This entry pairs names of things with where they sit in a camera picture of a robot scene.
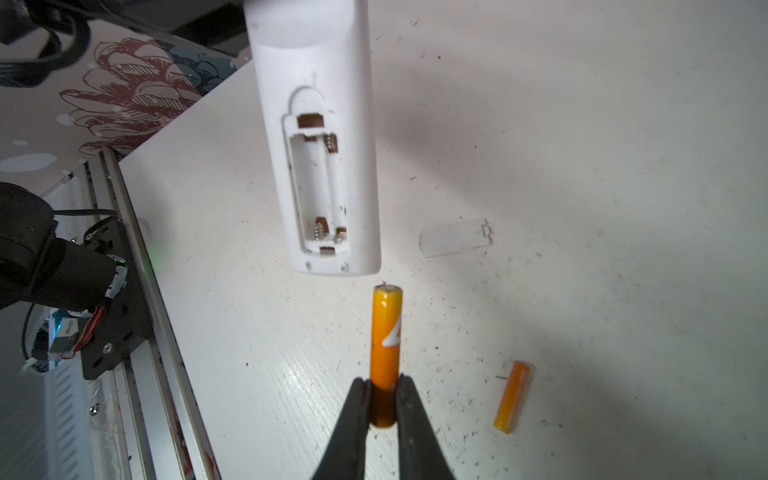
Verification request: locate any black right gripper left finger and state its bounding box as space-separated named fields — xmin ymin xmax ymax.
xmin=313 ymin=378 xmax=371 ymax=480

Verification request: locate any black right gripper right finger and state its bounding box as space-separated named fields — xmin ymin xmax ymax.
xmin=395 ymin=374 xmax=455 ymax=480

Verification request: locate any orange AAA battery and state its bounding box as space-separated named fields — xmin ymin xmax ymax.
xmin=493 ymin=360 xmax=532 ymax=434
xmin=369 ymin=283 xmax=403 ymax=428

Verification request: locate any translucent battery cover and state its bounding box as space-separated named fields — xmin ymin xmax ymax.
xmin=419 ymin=219 xmax=492 ymax=258

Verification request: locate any white remote control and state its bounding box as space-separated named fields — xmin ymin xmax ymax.
xmin=243 ymin=1 xmax=381 ymax=276

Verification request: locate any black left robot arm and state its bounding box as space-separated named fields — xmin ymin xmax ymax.
xmin=1 ymin=182 xmax=128 ymax=312

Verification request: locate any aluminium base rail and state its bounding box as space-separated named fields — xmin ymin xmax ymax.
xmin=41 ymin=147 xmax=223 ymax=480

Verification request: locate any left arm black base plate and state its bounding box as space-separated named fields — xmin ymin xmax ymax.
xmin=80 ymin=218 xmax=153 ymax=381

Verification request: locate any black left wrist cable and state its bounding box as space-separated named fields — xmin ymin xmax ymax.
xmin=0 ymin=0 xmax=92 ymax=89

